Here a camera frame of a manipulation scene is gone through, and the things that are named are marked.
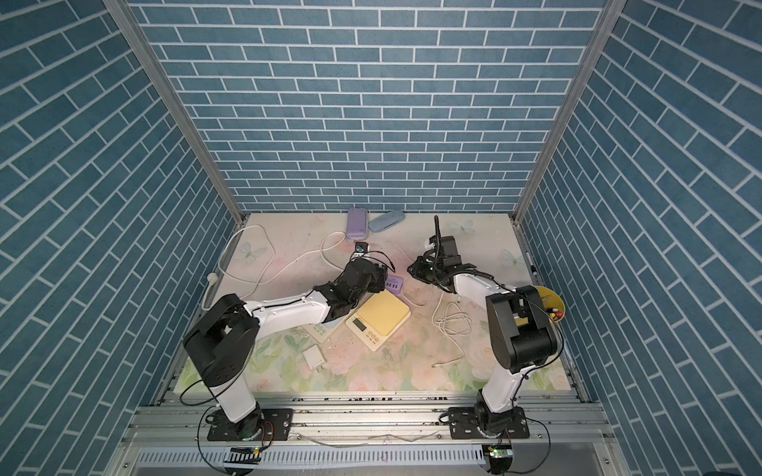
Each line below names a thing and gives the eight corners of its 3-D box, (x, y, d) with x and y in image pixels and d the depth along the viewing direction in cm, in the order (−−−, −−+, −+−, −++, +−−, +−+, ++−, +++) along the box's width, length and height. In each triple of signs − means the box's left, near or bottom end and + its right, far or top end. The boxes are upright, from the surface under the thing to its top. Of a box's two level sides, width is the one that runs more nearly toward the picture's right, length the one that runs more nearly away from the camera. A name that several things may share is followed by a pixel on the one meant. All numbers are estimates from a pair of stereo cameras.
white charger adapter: (313, 375, 83) (311, 373, 82) (303, 354, 87) (301, 352, 85) (328, 365, 85) (327, 363, 83) (318, 345, 89) (316, 342, 87)
